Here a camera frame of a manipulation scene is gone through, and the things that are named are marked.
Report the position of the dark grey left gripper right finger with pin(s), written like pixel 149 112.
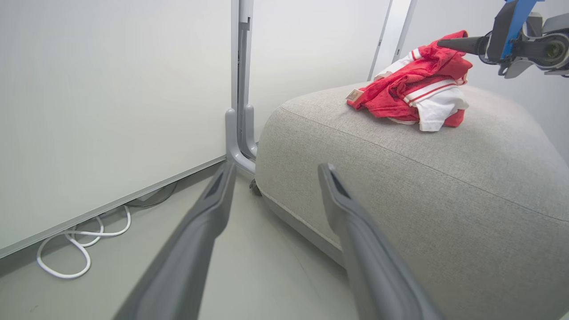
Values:
pixel 378 275

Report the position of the grey right gripper blue band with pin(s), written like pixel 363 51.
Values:
pixel 529 40

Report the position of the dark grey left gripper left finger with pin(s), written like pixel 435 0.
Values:
pixel 186 262

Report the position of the red and white garment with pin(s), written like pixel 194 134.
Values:
pixel 413 89

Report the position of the grey fabric sofa seat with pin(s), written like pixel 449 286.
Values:
pixel 444 186

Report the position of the narrow white partition panel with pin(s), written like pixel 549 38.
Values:
pixel 306 49

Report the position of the wide white partition panel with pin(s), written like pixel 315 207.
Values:
pixel 111 111

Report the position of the slim grey partition post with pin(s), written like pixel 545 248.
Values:
pixel 395 35

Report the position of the grey partition post with foot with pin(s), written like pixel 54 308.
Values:
pixel 242 111

